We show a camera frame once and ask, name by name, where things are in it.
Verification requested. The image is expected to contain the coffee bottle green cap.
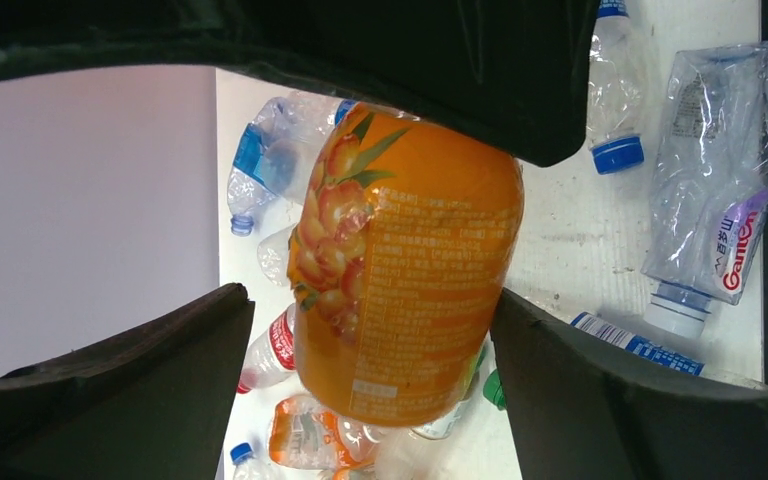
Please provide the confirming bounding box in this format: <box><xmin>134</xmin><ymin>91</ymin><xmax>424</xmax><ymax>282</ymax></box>
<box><xmin>410</xmin><ymin>340</ymin><xmax>491</xmax><ymax>441</ymax></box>

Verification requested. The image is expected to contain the crushed blue label bottle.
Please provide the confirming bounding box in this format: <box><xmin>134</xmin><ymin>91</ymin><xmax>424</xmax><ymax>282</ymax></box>
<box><xmin>227</xmin><ymin>91</ymin><xmax>355</xmax><ymax>237</ymax></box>

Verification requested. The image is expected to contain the Pepsi bottle centre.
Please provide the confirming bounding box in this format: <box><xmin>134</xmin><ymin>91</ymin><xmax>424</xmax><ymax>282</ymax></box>
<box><xmin>586</xmin><ymin>1</ymin><xmax>646</xmax><ymax>175</ymax></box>

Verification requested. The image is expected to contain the clear Pepsi bottle top left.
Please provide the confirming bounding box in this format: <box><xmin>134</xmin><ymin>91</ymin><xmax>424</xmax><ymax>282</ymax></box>
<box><xmin>229</xmin><ymin>442</ymin><xmax>281</xmax><ymax>480</ymax></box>

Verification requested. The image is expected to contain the clear bottle white cap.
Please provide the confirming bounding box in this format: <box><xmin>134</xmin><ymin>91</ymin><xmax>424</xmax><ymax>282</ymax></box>
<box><xmin>257</xmin><ymin>224</ymin><xmax>296</xmax><ymax>287</ymax></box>

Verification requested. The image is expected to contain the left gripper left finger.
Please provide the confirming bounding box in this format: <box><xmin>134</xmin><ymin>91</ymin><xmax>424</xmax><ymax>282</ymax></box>
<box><xmin>0</xmin><ymin>283</ymin><xmax>255</xmax><ymax>479</ymax></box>

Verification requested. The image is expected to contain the orange juice bottle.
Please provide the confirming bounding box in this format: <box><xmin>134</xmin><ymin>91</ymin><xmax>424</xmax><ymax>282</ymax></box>
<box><xmin>287</xmin><ymin>103</ymin><xmax>525</xmax><ymax>427</ymax></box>

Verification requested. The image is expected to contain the red cap water bottle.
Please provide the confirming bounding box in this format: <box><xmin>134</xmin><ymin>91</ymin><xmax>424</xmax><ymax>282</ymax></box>
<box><xmin>237</xmin><ymin>303</ymin><xmax>297</xmax><ymax>394</ymax></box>

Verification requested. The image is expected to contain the crushed Ganten water bottle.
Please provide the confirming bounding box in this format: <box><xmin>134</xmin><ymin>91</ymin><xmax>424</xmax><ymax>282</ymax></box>
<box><xmin>642</xmin><ymin>41</ymin><xmax>768</xmax><ymax>338</ymax></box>

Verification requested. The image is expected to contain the crushed orange label bottle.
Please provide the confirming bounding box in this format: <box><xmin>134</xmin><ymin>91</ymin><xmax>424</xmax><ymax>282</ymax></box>
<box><xmin>267</xmin><ymin>394</ymin><xmax>388</xmax><ymax>471</ymax></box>

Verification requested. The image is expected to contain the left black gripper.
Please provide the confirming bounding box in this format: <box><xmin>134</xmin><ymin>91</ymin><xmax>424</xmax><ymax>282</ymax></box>
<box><xmin>0</xmin><ymin>0</ymin><xmax>598</xmax><ymax>167</ymax></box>

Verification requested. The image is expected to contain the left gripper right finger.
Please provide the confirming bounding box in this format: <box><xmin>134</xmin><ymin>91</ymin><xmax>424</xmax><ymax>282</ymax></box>
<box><xmin>491</xmin><ymin>290</ymin><xmax>768</xmax><ymax>479</ymax></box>

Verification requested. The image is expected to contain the Pepsi bottle lying right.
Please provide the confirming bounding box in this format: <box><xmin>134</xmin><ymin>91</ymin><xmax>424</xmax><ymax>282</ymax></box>
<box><xmin>570</xmin><ymin>312</ymin><xmax>704</xmax><ymax>376</ymax></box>

